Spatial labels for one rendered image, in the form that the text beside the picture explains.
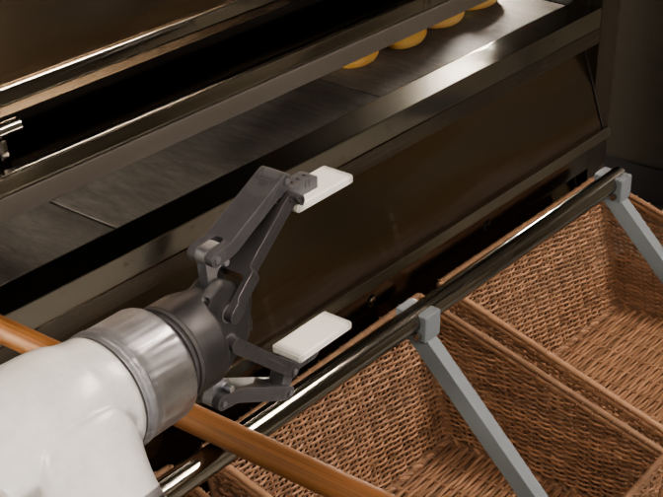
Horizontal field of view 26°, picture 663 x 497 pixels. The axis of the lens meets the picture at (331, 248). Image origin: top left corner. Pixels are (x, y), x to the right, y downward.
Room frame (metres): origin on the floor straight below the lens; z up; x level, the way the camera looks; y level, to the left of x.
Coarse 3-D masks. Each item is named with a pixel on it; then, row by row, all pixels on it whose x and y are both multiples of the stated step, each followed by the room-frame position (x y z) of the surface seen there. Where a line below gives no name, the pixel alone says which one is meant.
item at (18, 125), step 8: (8, 120) 1.36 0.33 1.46; (16, 120) 1.36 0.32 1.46; (0, 128) 1.34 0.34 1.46; (8, 128) 1.35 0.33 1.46; (16, 128) 1.35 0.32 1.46; (0, 136) 1.34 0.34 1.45; (0, 144) 1.33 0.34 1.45; (0, 152) 1.33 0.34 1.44; (8, 152) 1.34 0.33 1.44; (0, 160) 1.33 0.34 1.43; (8, 160) 1.34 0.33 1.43; (0, 168) 1.33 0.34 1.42; (8, 168) 1.33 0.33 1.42
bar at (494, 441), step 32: (576, 192) 1.79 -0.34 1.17; (608, 192) 1.81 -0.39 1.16; (544, 224) 1.69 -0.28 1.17; (640, 224) 1.82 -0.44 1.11; (512, 256) 1.62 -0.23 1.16; (448, 288) 1.52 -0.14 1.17; (416, 320) 1.45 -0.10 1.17; (352, 352) 1.37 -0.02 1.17; (384, 352) 1.40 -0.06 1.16; (448, 352) 1.46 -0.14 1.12; (320, 384) 1.31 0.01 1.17; (448, 384) 1.44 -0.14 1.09; (256, 416) 1.24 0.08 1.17; (288, 416) 1.26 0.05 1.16; (480, 416) 1.41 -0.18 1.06; (512, 448) 1.40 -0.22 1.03; (160, 480) 1.14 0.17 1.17; (192, 480) 1.15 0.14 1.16; (512, 480) 1.38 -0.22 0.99
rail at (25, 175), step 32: (416, 0) 1.84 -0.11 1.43; (352, 32) 1.73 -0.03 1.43; (256, 64) 1.60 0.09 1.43; (288, 64) 1.63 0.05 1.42; (192, 96) 1.50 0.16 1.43; (224, 96) 1.54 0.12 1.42; (128, 128) 1.42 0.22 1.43; (32, 160) 1.33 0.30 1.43; (64, 160) 1.35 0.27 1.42; (0, 192) 1.28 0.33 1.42
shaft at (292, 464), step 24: (0, 336) 1.37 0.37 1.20; (24, 336) 1.35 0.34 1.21; (48, 336) 1.35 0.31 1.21; (192, 408) 1.21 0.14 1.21; (192, 432) 1.20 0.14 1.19; (216, 432) 1.18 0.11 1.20; (240, 432) 1.17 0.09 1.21; (240, 456) 1.16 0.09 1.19; (264, 456) 1.14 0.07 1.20; (288, 456) 1.13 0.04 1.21; (312, 480) 1.11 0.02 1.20; (336, 480) 1.10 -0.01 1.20; (360, 480) 1.09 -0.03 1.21
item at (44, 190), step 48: (336, 0) 1.98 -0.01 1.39; (384, 0) 1.94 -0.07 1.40; (480, 0) 1.95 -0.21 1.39; (240, 48) 1.76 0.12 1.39; (288, 48) 1.73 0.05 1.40; (96, 96) 1.61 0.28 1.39; (144, 96) 1.59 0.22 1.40; (240, 96) 1.56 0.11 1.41; (48, 144) 1.44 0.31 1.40; (144, 144) 1.43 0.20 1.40; (48, 192) 1.32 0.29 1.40
